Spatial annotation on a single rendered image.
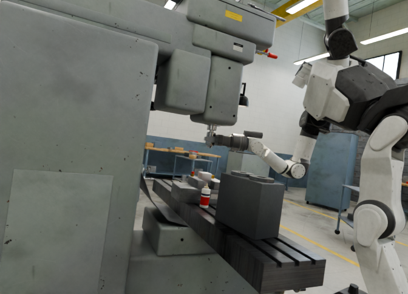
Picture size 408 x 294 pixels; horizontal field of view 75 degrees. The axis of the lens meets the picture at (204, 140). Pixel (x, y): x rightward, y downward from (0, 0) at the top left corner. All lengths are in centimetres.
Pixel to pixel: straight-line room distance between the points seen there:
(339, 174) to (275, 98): 396
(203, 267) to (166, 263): 18
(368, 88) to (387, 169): 32
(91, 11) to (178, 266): 109
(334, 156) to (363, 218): 606
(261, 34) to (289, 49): 927
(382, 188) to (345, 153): 595
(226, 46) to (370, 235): 97
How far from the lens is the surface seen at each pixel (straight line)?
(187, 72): 120
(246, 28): 138
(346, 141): 717
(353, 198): 989
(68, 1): 121
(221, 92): 128
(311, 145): 150
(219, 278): 139
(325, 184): 730
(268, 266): 80
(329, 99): 129
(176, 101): 117
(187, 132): 825
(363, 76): 132
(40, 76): 102
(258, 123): 949
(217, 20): 132
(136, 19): 121
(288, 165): 148
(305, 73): 146
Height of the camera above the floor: 121
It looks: level
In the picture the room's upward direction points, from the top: 8 degrees clockwise
